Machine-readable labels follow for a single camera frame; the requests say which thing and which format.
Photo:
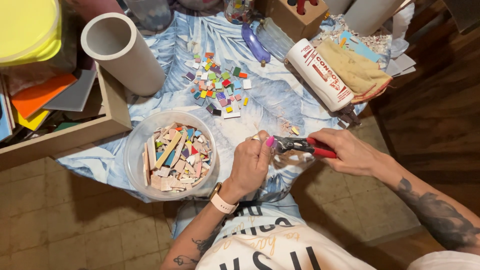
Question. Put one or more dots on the heap of broken tile pieces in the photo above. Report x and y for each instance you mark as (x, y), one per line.
(176, 157)

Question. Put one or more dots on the small tile fragments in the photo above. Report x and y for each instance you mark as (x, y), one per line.
(290, 128)

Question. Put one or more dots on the tan cloth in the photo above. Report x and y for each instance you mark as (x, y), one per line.
(352, 69)

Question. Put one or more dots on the clear plastic container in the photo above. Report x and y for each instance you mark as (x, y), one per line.
(150, 13)

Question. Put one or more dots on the clear glass bottle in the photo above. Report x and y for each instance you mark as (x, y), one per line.
(273, 39)

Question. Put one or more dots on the spread of small coloured tiles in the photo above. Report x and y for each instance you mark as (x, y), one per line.
(219, 84)

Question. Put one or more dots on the person's denim shorts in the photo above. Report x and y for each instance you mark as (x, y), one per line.
(187, 217)

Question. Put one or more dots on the person's left hand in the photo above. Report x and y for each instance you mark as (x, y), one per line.
(247, 165)

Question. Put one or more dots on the wooden crate of tiles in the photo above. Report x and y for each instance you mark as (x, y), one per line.
(56, 112)

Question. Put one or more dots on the blue leaf-print tablecloth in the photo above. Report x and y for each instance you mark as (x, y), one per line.
(270, 97)

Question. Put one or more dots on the glass jar of mosaic tiles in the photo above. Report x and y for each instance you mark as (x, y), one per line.
(239, 11)

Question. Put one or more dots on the person's right fingers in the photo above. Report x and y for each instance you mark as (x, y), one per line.
(322, 134)

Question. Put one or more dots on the white glue bottle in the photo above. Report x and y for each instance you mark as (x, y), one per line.
(318, 73)

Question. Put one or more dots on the wooden tool holder block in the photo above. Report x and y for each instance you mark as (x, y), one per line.
(294, 20)

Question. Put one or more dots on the wide grey plastic pipe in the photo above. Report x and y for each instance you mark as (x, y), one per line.
(369, 15)

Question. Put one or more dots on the heap of pale tile shards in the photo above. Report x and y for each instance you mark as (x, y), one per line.
(377, 43)

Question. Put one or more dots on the person's right hand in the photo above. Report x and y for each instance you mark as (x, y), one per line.
(352, 152)

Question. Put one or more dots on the light blue tile pieces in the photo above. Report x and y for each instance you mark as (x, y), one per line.
(362, 48)

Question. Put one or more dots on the grey flat tiles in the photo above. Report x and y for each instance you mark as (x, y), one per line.
(401, 65)

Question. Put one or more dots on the person's white printed shirt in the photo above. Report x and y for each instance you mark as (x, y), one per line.
(270, 247)

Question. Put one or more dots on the clear plastic tub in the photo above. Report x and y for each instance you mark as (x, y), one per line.
(135, 150)

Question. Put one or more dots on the purple glass bottle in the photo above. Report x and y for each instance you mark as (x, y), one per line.
(254, 43)

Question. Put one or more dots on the white plastic bag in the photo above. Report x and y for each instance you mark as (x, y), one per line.
(402, 26)

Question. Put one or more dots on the yellow plastic lid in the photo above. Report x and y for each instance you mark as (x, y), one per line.
(28, 30)

